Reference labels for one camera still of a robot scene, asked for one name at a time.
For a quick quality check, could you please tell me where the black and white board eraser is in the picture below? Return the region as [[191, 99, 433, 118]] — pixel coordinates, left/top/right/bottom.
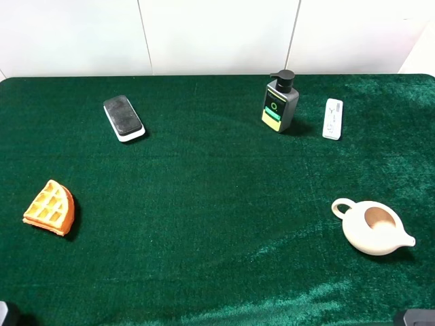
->
[[103, 95, 145, 143]]

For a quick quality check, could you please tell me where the dark object bottom right corner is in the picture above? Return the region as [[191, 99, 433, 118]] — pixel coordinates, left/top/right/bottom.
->
[[393, 309, 435, 326]]

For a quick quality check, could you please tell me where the dark object corner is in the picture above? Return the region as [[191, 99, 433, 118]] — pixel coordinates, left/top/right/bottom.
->
[[393, 309, 435, 326], [0, 301, 20, 326]]

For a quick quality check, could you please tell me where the dark object bottom left corner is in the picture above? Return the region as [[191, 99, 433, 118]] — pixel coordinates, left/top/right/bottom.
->
[[0, 301, 20, 326]]

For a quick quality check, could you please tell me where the green velvet table cloth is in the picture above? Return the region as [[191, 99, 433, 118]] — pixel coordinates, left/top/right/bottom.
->
[[1, 75, 434, 325]]

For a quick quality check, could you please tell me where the grey pump dispenser bottle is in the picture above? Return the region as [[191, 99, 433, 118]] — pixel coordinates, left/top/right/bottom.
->
[[262, 69, 299, 133]]

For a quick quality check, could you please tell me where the white test kit packet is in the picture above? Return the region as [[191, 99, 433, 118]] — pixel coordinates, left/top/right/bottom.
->
[[322, 98, 343, 141]]

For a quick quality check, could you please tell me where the cream ceramic teapot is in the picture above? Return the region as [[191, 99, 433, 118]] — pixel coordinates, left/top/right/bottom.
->
[[331, 198, 416, 256]]

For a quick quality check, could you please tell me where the orange waffle wedge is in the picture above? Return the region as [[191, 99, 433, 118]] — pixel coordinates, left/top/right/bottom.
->
[[22, 179, 75, 236]]

